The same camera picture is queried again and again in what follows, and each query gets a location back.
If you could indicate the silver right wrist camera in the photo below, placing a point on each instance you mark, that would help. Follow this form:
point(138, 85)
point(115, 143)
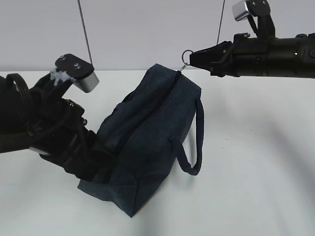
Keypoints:
point(245, 8)

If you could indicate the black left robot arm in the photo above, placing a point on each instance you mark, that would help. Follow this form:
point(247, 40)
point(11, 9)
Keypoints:
point(41, 120)

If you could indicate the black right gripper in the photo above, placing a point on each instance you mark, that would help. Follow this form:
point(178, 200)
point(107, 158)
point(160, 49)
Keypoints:
point(242, 57)

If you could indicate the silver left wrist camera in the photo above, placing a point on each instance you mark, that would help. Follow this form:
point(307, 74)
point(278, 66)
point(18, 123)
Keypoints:
point(76, 70)

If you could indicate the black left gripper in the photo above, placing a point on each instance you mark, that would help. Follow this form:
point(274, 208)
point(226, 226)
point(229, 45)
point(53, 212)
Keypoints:
point(40, 119)

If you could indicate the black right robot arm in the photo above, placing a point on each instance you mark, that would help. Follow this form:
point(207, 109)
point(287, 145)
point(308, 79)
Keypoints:
point(292, 57)

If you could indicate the dark navy lunch bag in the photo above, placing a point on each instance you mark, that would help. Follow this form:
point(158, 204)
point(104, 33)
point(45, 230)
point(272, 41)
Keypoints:
point(157, 124)

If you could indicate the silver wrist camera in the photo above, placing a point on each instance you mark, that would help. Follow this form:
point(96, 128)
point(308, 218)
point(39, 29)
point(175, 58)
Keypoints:
point(245, 8)
point(76, 70)

